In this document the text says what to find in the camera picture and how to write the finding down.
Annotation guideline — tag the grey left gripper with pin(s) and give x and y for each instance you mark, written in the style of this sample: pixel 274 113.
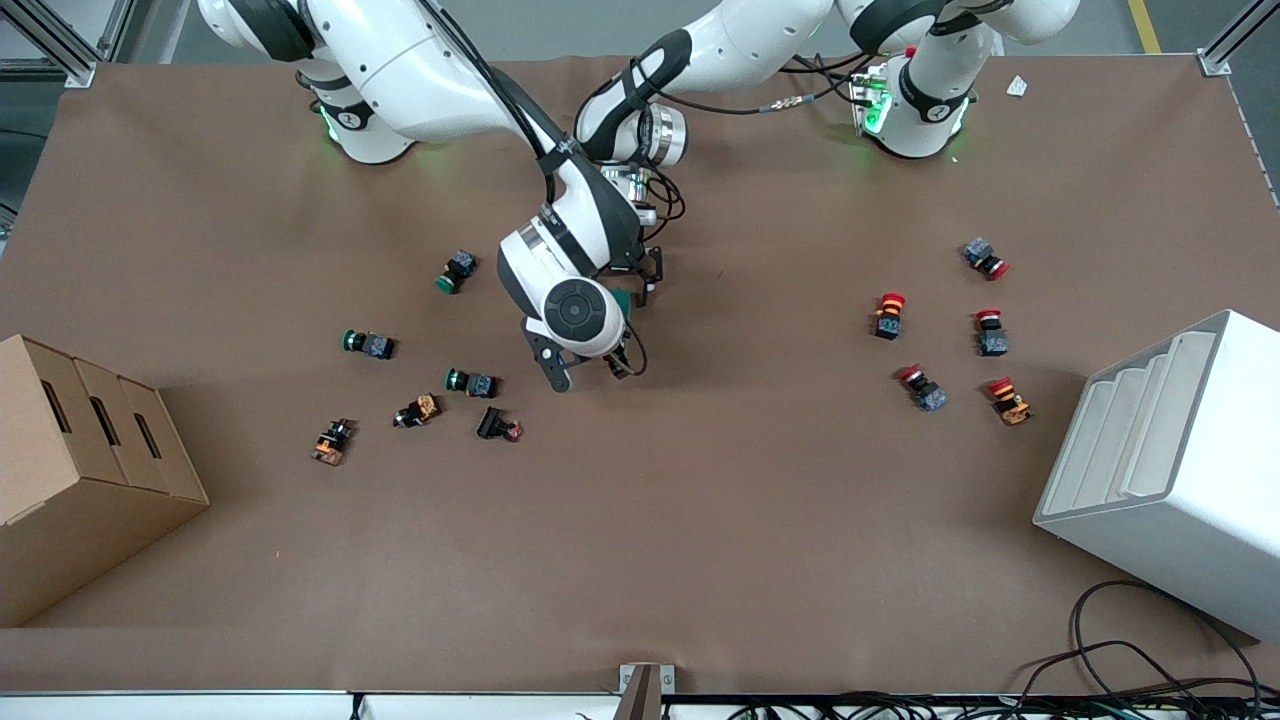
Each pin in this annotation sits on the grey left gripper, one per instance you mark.
pixel 648 262

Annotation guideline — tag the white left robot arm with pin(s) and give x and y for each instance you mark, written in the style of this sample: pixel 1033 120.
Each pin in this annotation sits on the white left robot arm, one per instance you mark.
pixel 740 50

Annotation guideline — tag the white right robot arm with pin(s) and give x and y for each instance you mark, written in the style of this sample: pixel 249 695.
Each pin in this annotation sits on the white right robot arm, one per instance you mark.
pixel 400 60

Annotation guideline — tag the green mushroom push button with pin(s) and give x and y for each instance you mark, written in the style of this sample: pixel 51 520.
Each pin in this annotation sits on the green mushroom push button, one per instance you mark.
pixel 460 265
pixel 378 346
pixel 480 384

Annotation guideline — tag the black square push button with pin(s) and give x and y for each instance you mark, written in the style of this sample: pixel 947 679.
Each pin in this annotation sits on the black square push button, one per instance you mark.
pixel 490 423

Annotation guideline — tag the red mushroom push button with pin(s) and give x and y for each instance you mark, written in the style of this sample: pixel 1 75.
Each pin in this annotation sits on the red mushroom push button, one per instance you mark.
pixel 978 252
pixel 889 322
pixel 930 397
pixel 993 343

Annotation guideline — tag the red push button orange base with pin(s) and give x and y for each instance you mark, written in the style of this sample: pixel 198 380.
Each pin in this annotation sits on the red push button orange base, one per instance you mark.
pixel 1012 407

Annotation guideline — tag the small white paper scrap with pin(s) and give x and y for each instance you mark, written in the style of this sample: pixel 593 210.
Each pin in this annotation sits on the small white paper scrap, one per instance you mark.
pixel 1017 86

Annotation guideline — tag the cardboard drawer box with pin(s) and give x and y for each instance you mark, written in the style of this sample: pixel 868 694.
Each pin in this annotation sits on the cardboard drawer box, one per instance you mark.
pixel 80 520

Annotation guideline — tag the white plastic drawer bin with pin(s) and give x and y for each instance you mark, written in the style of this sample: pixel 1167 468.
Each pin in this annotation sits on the white plastic drawer bin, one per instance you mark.
pixel 1180 520

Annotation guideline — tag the orange selector switch black knob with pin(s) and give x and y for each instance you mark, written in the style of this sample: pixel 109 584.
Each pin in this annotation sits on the orange selector switch black knob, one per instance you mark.
pixel 330 445
pixel 425 406

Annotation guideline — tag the metal table edge bracket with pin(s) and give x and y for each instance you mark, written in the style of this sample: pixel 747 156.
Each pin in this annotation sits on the metal table edge bracket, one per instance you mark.
pixel 632 678

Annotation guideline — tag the silver table edge rail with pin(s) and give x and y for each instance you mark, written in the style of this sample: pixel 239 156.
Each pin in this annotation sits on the silver table edge rail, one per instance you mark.
pixel 200 705

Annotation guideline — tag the aluminium frame post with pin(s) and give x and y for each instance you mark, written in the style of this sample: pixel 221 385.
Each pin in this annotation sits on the aluminium frame post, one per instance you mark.
pixel 1225 55
pixel 60 50

